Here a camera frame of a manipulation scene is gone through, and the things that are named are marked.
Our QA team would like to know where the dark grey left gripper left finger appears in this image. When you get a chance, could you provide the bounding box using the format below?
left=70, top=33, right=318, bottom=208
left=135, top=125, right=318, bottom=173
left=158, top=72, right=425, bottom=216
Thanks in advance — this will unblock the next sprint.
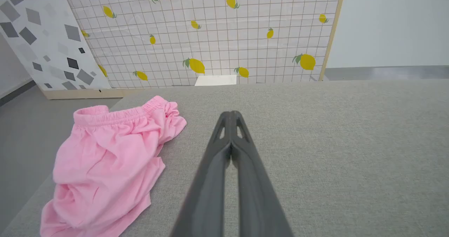
left=170, top=111, right=232, bottom=237

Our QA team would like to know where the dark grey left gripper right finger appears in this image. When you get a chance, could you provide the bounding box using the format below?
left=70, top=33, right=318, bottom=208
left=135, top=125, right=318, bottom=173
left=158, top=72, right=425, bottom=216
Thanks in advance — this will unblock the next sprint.
left=231, top=111, right=294, bottom=237

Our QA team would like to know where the pink shirt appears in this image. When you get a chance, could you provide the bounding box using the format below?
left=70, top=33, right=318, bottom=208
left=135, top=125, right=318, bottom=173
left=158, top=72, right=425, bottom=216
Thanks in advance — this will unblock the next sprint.
left=40, top=96, right=187, bottom=237

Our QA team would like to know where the grey fabric sofa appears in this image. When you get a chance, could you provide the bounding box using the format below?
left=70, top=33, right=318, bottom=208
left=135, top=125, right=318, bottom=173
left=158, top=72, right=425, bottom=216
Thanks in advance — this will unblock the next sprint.
left=0, top=80, right=449, bottom=237

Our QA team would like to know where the white box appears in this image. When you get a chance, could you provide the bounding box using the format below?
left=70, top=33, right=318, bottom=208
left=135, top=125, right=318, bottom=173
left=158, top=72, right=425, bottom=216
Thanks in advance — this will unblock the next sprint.
left=194, top=75, right=237, bottom=87

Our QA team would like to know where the lemon print grid panel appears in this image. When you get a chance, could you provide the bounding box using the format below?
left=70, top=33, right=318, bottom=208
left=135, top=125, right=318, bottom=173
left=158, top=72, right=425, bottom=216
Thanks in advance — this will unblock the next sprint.
left=60, top=0, right=347, bottom=90

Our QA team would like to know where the grey terrazzo print panel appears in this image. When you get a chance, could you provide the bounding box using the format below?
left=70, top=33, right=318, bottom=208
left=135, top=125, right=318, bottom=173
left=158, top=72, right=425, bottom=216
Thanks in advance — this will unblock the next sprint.
left=0, top=0, right=124, bottom=100

